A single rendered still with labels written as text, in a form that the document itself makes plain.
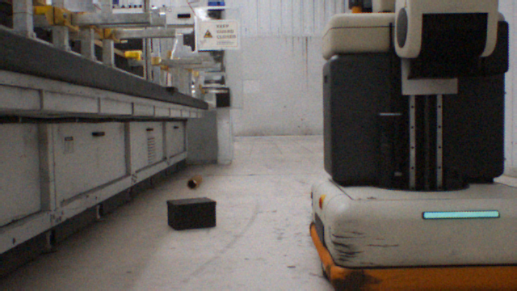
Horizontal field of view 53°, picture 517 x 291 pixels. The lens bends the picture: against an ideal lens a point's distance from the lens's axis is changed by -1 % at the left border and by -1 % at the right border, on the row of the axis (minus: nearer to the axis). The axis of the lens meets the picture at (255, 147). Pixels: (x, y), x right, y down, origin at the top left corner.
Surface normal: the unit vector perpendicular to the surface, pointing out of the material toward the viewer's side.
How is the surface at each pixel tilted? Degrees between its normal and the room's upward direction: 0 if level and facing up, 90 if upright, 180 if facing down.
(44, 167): 90
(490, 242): 90
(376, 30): 90
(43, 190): 90
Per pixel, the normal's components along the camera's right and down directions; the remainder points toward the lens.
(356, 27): -0.01, 0.05
